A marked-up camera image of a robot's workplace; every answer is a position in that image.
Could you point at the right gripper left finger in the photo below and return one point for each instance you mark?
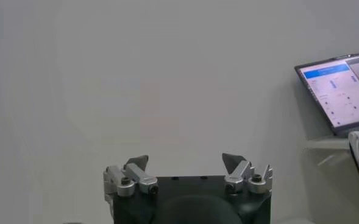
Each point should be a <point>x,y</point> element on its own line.
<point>136,178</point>

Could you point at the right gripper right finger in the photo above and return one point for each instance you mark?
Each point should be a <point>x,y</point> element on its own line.
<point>241,175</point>

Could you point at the open dark laptop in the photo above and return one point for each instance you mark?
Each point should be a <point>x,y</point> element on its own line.
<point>337,91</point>

